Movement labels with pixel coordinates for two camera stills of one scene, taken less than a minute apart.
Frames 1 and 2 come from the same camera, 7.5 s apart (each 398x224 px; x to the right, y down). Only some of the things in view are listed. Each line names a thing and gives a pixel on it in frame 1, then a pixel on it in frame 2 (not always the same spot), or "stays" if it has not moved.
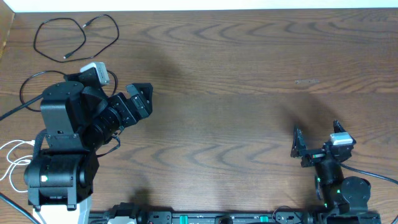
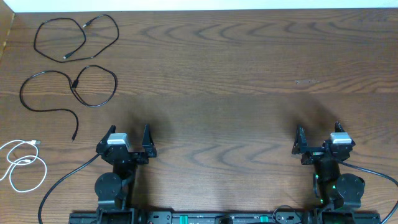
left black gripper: [145, 106] to [150, 150]
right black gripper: [299, 150] stays
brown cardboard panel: [7, 16] stays
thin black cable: [81, 44] stays
